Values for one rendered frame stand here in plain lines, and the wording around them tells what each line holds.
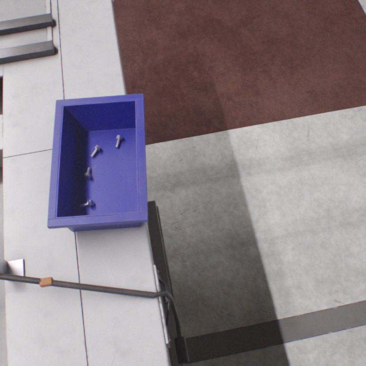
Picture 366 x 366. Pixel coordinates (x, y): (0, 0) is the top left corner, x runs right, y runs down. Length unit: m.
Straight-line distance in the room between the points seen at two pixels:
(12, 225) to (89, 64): 0.36
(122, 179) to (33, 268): 0.21
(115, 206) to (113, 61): 0.32
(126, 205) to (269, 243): 0.94
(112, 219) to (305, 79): 1.47
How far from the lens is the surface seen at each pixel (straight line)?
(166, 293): 0.74
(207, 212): 1.69
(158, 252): 1.20
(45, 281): 0.75
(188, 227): 1.67
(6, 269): 0.81
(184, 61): 2.06
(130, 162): 0.83
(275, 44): 2.15
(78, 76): 0.97
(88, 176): 0.82
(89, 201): 0.80
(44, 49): 1.01
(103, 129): 0.87
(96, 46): 1.01
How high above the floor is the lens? 1.56
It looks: 63 degrees down
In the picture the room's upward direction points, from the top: 1 degrees counter-clockwise
